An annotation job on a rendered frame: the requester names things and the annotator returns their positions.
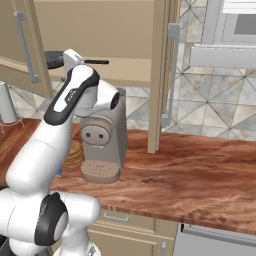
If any silver dishwasher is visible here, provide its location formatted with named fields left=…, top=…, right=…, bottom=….
left=172, top=221, right=256, bottom=256

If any beige cabinet door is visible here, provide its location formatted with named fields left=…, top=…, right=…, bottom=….
left=0, top=0, right=54, bottom=99
left=147, top=0, right=181, bottom=155

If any silver microwave oven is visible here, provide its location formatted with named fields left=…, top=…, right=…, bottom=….
left=188, top=0, right=256, bottom=70

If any grey drawer handle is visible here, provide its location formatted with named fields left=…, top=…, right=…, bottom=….
left=102, top=212, right=131, bottom=224

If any beige drawer front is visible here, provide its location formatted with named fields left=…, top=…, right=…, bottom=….
left=94, top=207, right=180, bottom=235

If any grey coffee machine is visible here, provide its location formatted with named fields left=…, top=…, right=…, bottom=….
left=79, top=87, right=129, bottom=185

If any beige wall cabinet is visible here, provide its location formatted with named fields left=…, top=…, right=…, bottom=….
left=29, top=0, right=156, bottom=89

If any brown stack of round discs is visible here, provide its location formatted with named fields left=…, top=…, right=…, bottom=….
left=63, top=139, right=85, bottom=170

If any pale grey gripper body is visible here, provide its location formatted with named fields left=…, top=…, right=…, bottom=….
left=73, top=105, right=99, bottom=119

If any beige base cupboard door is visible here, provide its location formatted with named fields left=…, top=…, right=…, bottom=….
left=85, top=229, right=177, bottom=256

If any grey cabinet door handle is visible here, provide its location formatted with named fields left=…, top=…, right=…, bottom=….
left=13, top=11, right=41, bottom=84
left=161, top=23, right=181, bottom=129

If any wire paper towel stand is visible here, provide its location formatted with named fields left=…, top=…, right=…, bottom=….
left=0, top=117, right=26, bottom=135

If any black pan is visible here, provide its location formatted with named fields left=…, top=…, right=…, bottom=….
left=44, top=50, right=110, bottom=70

